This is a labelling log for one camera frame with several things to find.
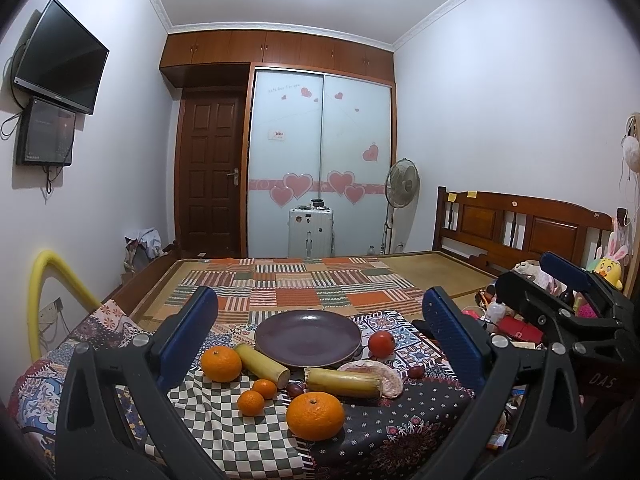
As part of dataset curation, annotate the yellow foam tube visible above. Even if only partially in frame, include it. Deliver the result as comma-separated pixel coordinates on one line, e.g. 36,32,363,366
26,249,102,362

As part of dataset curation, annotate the standing electric fan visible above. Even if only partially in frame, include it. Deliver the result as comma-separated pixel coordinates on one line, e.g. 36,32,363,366
381,158,420,255

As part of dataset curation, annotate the small mandarin rear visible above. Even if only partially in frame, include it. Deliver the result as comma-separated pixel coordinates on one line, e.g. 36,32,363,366
252,379,279,400

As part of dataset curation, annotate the large orange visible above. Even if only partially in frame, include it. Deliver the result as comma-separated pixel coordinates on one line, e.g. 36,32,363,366
201,346,243,384
286,391,345,442

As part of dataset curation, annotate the small mandarin front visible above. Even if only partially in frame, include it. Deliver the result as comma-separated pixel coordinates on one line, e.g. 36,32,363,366
236,390,266,417

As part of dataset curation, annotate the patterned patchwork tablecloth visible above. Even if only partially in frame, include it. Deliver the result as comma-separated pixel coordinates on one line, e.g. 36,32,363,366
6,299,476,480

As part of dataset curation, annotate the brown wooden door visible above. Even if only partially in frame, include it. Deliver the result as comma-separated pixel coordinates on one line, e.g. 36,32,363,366
174,87,246,257

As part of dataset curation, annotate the sliding wardrobe with hearts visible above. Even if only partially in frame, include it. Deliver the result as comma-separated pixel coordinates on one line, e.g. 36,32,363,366
247,68,392,258

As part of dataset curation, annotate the clothes pile on chair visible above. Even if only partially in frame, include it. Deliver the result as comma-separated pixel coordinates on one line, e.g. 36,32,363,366
124,228,164,273

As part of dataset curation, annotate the red tomato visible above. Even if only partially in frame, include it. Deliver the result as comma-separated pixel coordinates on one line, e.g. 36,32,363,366
368,330,396,359

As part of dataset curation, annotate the wall power socket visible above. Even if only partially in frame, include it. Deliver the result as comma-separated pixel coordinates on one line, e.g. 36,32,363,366
38,298,63,327

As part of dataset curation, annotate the large orange front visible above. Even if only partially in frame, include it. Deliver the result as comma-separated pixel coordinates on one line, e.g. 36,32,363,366
286,391,345,442

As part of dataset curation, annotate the small mandarin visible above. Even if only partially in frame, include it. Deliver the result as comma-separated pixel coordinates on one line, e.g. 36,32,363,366
252,379,279,400
236,390,266,417

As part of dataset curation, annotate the dark red grape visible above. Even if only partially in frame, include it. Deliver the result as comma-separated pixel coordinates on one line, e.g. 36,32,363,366
408,365,425,380
286,382,305,399

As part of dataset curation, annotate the wall mounted black television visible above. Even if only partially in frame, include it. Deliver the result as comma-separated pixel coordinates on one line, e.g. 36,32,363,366
13,0,110,115

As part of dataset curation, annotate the wooden bed headboard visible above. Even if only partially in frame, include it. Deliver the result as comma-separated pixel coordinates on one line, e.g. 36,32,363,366
433,186,613,275

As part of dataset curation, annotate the dark purple ceramic plate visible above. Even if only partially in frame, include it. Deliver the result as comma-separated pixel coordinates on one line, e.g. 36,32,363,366
254,310,362,368

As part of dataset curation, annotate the dark red grape right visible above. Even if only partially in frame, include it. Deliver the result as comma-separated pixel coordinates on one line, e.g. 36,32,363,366
408,365,425,380

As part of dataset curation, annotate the small black wall monitor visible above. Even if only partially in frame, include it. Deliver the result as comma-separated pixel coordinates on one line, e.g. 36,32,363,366
15,98,76,167

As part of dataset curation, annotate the dark red grape centre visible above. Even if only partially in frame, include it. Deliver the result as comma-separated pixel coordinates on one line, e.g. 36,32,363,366
286,382,305,399

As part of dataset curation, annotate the striped patchwork bed blanket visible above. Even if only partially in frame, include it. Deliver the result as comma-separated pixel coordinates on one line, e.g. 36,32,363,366
151,257,423,324

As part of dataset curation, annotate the yellow chick plush toy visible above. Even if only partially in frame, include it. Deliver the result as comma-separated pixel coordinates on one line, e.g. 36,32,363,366
587,232,628,292

